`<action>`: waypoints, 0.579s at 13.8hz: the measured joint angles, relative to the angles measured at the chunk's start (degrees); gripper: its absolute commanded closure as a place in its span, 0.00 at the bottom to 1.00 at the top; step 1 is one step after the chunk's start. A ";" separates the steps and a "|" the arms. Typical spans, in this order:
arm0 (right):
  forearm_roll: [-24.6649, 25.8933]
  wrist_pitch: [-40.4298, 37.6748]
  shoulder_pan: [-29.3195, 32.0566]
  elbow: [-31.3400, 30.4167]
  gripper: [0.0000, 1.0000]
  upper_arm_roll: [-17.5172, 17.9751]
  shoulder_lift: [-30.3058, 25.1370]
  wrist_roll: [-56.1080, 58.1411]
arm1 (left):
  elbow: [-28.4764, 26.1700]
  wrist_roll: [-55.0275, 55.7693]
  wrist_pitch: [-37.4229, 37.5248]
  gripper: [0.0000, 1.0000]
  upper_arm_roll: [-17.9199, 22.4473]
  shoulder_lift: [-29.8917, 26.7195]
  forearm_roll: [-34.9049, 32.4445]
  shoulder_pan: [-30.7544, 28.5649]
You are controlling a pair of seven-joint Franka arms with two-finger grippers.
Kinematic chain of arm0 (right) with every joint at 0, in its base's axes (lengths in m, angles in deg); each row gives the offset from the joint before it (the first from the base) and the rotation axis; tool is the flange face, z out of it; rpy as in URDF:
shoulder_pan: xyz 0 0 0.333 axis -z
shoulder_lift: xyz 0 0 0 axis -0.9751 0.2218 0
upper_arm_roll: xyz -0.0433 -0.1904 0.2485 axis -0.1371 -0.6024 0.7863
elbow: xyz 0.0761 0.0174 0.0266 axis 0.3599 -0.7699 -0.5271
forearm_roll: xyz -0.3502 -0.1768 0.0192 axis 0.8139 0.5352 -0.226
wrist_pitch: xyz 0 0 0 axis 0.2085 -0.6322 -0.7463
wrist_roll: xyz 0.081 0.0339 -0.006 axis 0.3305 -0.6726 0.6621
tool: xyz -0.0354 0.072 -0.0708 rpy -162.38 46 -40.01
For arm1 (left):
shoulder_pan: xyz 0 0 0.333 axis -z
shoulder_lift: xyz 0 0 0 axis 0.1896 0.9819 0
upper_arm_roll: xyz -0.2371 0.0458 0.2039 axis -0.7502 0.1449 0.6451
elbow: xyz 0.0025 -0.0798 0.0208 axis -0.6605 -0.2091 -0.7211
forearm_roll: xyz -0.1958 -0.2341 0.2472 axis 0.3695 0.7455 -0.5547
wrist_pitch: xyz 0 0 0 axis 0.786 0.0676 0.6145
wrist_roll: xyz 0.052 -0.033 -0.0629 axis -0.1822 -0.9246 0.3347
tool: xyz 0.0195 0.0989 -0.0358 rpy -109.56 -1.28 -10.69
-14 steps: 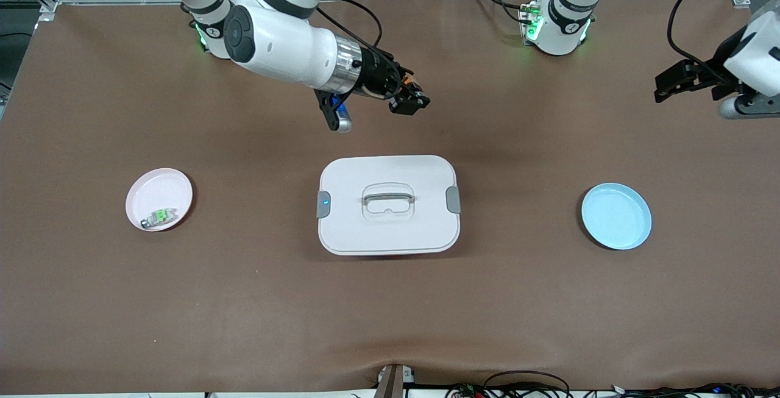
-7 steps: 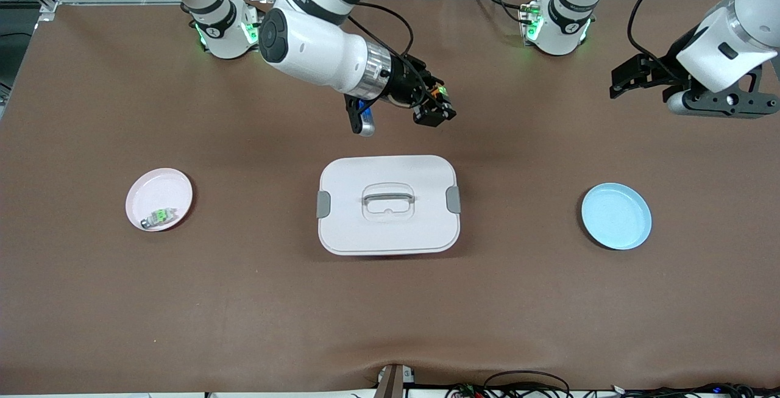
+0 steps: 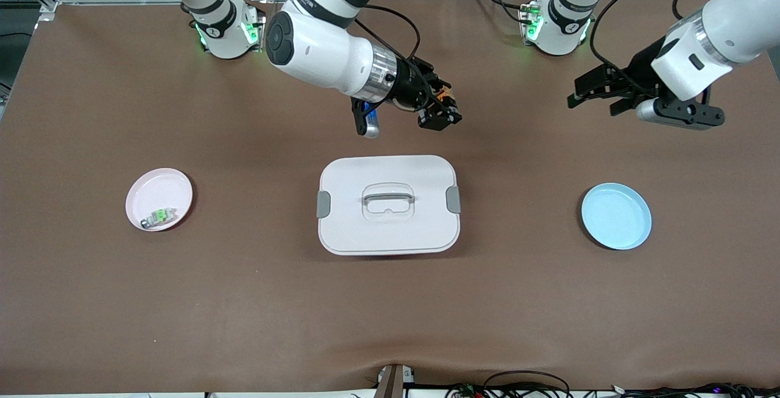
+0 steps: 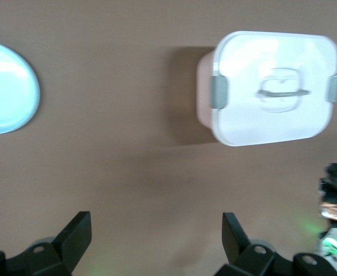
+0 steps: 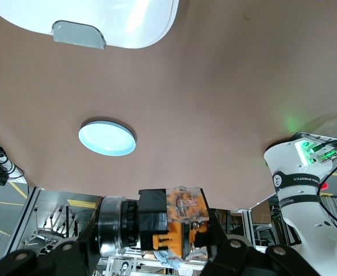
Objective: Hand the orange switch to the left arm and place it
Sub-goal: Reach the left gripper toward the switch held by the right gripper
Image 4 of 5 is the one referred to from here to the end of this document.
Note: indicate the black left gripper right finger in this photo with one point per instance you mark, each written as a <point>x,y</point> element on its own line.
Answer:
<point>237,247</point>

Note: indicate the light blue round plate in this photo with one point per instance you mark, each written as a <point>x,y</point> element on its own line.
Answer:
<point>4,89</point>

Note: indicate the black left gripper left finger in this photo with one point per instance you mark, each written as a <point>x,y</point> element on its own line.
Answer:
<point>70,244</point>

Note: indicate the pink box with white lid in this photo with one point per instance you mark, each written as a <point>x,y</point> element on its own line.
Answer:
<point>272,123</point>

